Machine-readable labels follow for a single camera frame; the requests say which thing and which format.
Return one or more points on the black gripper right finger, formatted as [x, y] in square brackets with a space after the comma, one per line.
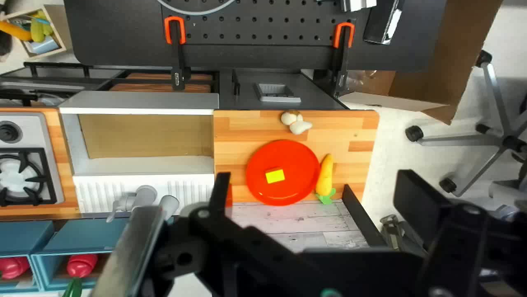
[478, 252]

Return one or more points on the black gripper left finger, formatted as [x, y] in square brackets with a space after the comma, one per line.
[220, 257]

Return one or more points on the grey tap faucet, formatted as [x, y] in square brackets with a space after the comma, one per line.
[129, 247]

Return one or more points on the yellow toy cheese block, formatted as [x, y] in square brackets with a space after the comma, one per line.
[276, 175]

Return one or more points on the white toy sink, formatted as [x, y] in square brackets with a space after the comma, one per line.
[137, 186]

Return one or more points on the grey office chair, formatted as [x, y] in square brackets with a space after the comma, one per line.
[503, 137]

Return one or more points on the red round plate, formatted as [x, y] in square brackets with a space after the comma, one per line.
[285, 158]

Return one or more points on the yellow toy corn cob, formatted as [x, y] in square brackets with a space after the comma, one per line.
[327, 173]

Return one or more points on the red toy radish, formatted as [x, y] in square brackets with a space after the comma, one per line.
[81, 264]
[14, 267]

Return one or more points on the teal planter box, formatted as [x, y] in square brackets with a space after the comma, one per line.
[83, 236]
[22, 236]

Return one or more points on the white toy garlic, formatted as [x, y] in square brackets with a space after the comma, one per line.
[297, 125]

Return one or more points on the wooden kitchen countertop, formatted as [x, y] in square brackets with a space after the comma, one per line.
[340, 137]

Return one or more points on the small grey square tray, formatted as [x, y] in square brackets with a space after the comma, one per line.
[279, 92]

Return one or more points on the brown cardboard box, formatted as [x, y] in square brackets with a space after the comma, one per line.
[439, 59]

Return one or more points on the black pegboard table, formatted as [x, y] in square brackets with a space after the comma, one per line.
[264, 38]

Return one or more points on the silver stove with black grates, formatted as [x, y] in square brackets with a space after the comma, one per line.
[33, 132]

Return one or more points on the wooden crate with toys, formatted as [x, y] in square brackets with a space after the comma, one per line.
[43, 46]

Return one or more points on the silver metal bracket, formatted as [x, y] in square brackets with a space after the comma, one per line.
[397, 233]

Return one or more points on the black upright panel post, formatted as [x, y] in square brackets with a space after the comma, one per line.
[363, 216]

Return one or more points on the black metal frame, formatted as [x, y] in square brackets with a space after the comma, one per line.
[55, 69]

